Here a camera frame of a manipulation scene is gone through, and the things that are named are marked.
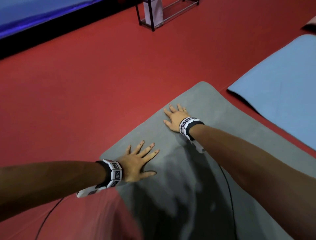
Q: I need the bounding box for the person's right hand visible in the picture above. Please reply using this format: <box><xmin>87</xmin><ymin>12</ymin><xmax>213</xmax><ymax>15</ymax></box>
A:
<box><xmin>163</xmin><ymin>104</ymin><xmax>191</xmax><ymax>133</ymax></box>

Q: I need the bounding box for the person's left forearm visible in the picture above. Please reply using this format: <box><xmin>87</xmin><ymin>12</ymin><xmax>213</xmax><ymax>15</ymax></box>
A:
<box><xmin>0</xmin><ymin>161</ymin><xmax>107</xmax><ymax>222</ymax></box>

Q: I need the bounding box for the black cable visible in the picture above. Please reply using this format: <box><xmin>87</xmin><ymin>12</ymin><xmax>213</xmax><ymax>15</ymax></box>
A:
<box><xmin>34</xmin><ymin>197</ymin><xmax>65</xmax><ymax>240</ymax></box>
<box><xmin>218</xmin><ymin>164</ymin><xmax>238</xmax><ymax>240</ymax></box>

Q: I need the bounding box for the black metal mat rack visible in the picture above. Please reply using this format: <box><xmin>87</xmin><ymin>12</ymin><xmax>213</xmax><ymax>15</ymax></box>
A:
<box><xmin>135</xmin><ymin>0</ymin><xmax>200</xmax><ymax>32</ymax></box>

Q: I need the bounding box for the peach yoga mat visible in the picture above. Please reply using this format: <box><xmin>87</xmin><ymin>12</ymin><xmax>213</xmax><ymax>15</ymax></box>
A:
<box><xmin>302</xmin><ymin>16</ymin><xmax>316</xmax><ymax>31</ymax></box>

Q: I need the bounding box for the lilac yoga mat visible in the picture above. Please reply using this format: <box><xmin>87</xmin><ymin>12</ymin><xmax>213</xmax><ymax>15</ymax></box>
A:
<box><xmin>143</xmin><ymin>0</ymin><xmax>164</xmax><ymax>28</ymax></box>

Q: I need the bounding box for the light blue yoga mat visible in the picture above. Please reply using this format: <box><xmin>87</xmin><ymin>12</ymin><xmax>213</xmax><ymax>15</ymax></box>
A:
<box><xmin>227</xmin><ymin>34</ymin><xmax>316</xmax><ymax>151</ymax></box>

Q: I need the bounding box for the person's left hand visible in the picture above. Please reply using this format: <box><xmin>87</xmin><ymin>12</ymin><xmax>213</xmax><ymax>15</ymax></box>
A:
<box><xmin>118</xmin><ymin>140</ymin><xmax>160</xmax><ymax>183</ymax></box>

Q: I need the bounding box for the green yoga mat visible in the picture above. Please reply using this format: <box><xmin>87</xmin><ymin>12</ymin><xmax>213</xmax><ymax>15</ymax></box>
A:
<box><xmin>100</xmin><ymin>81</ymin><xmax>316</xmax><ymax>240</ymax></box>

